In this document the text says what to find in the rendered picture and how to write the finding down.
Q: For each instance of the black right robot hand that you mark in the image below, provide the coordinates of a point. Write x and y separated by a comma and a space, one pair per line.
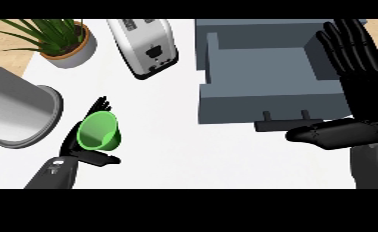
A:
354, 76

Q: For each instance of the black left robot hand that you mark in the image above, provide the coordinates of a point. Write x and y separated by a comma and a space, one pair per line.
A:
96, 158

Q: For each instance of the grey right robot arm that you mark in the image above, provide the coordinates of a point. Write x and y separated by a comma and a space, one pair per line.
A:
365, 167

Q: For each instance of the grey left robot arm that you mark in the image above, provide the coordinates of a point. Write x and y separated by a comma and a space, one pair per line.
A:
53, 172

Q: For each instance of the green cup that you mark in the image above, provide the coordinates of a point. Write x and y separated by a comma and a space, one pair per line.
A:
99, 131

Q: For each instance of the grey open drawer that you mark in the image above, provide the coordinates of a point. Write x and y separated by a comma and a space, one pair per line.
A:
267, 82

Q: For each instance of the grey metal pot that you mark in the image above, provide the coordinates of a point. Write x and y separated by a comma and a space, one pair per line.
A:
24, 111

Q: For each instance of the grey cabinet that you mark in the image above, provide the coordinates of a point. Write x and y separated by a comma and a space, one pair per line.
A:
255, 31

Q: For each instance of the silver toaster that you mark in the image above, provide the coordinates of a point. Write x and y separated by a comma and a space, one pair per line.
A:
148, 47

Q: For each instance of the potted green plant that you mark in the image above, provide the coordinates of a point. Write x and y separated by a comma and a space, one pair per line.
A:
56, 41

